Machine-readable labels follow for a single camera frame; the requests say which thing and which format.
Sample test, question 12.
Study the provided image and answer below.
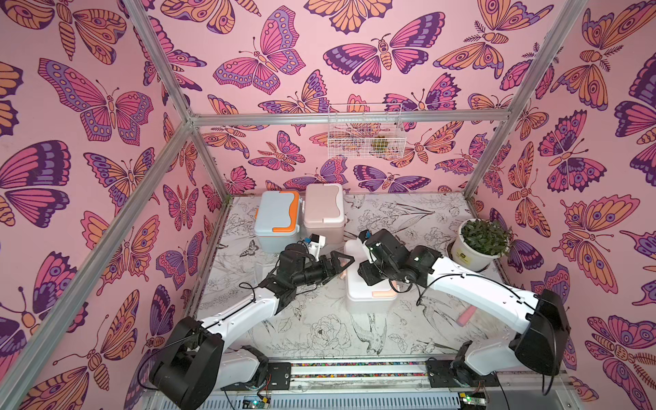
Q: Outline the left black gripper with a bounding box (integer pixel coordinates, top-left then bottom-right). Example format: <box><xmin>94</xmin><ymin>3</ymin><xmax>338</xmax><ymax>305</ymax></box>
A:
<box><xmin>290</xmin><ymin>254</ymin><xmax>354</xmax><ymax>290</ymax></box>

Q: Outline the white pink medicine chest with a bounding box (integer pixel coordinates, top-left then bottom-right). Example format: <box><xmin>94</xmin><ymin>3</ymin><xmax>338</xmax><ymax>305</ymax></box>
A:
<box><xmin>343</xmin><ymin>239</ymin><xmax>398</xmax><ymax>315</ymax></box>

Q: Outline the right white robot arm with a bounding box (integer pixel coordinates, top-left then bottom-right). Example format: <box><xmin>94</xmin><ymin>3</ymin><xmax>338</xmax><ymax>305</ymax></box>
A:
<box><xmin>357</xmin><ymin>229</ymin><xmax>571</xmax><ymax>384</ymax></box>

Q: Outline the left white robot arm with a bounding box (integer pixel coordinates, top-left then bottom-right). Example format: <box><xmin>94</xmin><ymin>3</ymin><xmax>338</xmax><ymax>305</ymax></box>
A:
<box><xmin>140</xmin><ymin>243</ymin><xmax>355</xmax><ymax>409</ymax></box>

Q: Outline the beige pink first aid box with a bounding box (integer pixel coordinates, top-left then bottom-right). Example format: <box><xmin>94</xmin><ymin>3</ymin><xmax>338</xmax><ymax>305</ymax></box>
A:
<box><xmin>302</xmin><ymin>184</ymin><xmax>346</xmax><ymax>245</ymax></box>

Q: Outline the blue orange first aid box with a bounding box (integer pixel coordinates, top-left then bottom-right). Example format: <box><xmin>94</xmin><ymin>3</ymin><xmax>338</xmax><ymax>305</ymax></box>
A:
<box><xmin>254</xmin><ymin>191</ymin><xmax>302</xmax><ymax>254</ymax></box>

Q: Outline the potted green plant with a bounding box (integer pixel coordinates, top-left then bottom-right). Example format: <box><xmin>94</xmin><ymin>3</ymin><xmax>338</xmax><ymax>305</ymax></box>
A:
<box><xmin>449</xmin><ymin>219</ymin><xmax>512</xmax><ymax>273</ymax></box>

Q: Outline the green toy in basket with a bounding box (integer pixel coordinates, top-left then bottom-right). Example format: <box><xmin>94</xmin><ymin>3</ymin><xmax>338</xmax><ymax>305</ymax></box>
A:
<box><xmin>370</xmin><ymin>136</ymin><xmax>389</xmax><ymax>157</ymax></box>

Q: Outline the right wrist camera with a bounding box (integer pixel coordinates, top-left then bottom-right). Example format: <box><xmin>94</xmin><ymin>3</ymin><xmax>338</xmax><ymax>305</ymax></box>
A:
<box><xmin>358</xmin><ymin>230</ymin><xmax>372</xmax><ymax>244</ymax></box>

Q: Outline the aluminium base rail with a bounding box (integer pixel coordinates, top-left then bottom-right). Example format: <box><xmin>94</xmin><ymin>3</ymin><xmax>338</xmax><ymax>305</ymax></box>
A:
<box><xmin>191</xmin><ymin>355</ymin><xmax>584</xmax><ymax>409</ymax></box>

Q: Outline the white wire wall basket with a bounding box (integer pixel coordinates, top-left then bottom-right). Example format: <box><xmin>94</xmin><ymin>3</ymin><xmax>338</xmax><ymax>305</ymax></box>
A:
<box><xmin>326</xmin><ymin>111</ymin><xmax>407</xmax><ymax>161</ymax></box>

